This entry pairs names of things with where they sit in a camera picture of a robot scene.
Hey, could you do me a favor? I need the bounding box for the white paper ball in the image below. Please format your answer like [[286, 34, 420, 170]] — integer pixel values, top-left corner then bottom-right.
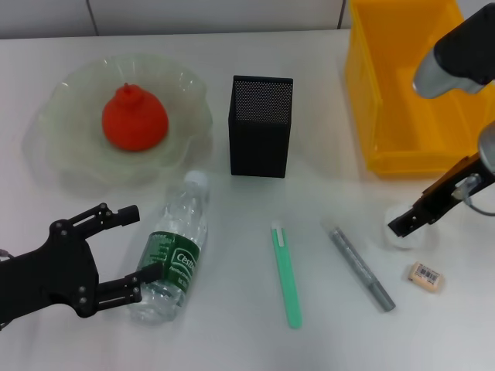
[[381, 204, 430, 250]]

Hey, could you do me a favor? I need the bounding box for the beige barcode eraser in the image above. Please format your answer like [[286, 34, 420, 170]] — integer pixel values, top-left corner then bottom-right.
[[408, 260, 446, 291]]

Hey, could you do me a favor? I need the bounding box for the clear green-label water bottle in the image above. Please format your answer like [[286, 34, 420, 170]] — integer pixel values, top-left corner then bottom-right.
[[129, 171, 212, 325]]

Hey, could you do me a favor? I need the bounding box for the yellow plastic bin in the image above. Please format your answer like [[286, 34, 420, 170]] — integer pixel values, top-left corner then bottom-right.
[[343, 0, 495, 179]]

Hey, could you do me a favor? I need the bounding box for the right arm cable with plug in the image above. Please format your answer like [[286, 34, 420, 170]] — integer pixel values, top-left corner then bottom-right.
[[456, 173, 495, 217]]

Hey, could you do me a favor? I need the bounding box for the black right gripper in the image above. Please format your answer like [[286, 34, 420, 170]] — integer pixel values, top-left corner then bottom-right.
[[387, 152, 484, 239]]

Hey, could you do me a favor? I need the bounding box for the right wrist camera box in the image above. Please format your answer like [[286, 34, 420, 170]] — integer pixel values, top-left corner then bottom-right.
[[411, 5, 495, 100]]

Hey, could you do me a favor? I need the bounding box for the pale green glass fruit plate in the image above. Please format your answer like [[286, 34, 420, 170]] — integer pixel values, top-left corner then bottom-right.
[[22, 53, 216, 194]]

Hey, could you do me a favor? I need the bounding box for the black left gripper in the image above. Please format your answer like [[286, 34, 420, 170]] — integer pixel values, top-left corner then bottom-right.
[[0, 203, 164, 329]]

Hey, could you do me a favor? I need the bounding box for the green pen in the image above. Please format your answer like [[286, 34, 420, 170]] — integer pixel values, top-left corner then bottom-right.
[[270, 220, 303, 329]]

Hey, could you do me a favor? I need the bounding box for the grey marker pen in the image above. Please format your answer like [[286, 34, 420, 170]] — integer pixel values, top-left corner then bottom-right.
[[320, 222, 398, 312]]

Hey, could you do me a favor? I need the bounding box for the black mesh pen holder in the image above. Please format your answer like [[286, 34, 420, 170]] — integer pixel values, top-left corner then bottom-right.
[[227, 75, 294, 179]]

